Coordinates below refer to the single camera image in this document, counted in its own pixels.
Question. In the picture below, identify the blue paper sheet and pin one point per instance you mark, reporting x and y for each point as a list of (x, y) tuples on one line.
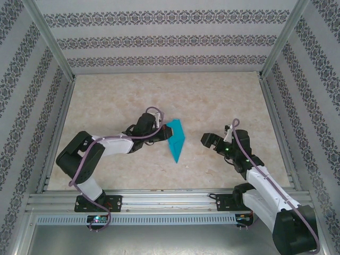
[(177, 140)]

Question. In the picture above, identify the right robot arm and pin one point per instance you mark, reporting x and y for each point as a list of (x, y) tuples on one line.
[(271, 191)]

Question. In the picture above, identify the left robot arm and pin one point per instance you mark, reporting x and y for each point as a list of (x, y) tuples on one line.
[(117, 144)]

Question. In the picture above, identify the grey metal sheet panel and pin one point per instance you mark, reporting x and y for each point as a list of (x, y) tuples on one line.
[(170, 241)]

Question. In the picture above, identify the aluminium side rail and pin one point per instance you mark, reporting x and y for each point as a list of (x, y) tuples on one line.
[(281, 132), (57, 132)]

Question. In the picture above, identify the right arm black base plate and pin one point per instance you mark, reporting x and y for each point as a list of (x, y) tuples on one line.
[(223, 203)]

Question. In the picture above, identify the wide grooved aluminium rail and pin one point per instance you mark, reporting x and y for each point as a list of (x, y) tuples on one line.
[(170, 199)]

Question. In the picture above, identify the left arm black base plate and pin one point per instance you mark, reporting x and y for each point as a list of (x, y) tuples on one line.
[(117, 203)]

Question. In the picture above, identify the aluminium frame post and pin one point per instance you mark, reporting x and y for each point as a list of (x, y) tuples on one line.
[(281, 40), (53, 40)]

